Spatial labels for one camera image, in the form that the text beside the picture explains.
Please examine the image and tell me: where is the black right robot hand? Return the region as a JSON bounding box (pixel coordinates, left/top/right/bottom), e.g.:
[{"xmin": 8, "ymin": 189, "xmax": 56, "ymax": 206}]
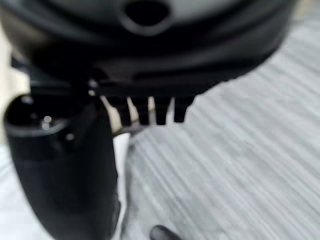
[{"xmin": 0, "ymin": 0, "xmax": 299, "ymax": 240}]

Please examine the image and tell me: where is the grey striped rug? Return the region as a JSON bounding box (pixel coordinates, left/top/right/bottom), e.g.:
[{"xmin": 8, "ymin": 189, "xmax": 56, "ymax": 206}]
[{"xmin": 121, "ymin": 12, "xmax": 320, "ymax": 240}]

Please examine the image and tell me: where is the dark robot foot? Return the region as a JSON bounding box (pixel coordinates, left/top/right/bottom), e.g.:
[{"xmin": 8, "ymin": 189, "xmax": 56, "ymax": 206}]
[{"xmin": 149, "ymin": 224, "xmax": 183, "ymax": 240}]

